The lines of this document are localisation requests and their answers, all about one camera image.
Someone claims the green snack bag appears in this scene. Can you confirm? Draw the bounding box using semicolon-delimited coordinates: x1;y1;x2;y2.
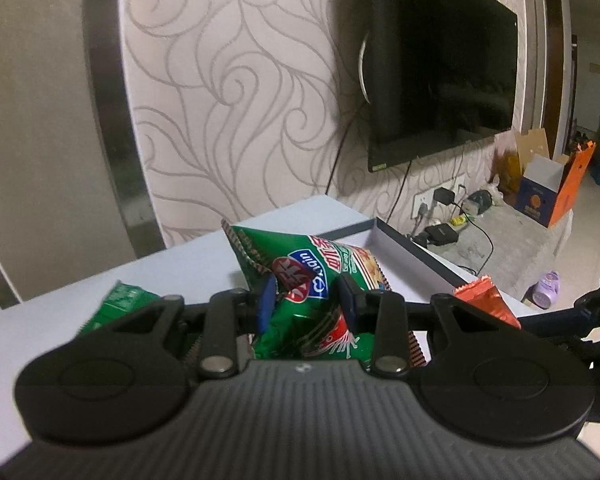
76;281;159;336

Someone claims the orange cardboard box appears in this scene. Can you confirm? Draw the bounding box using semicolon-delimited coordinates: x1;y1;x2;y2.
515;128;596;228

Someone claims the green shrimp chips bag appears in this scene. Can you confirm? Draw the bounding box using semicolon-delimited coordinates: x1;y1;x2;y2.
220;218;428;366

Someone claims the purple bottle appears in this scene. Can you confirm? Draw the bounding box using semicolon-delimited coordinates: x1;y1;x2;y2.
531;271;560;310

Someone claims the black shallow box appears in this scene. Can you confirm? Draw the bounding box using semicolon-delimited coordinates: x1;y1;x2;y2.
321;219;467;302

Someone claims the wall-mounted black television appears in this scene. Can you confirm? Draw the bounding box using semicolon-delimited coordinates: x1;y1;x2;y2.
362;0;518;172

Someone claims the black power adapter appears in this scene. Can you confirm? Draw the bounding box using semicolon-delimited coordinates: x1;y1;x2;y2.
424;223;458;246

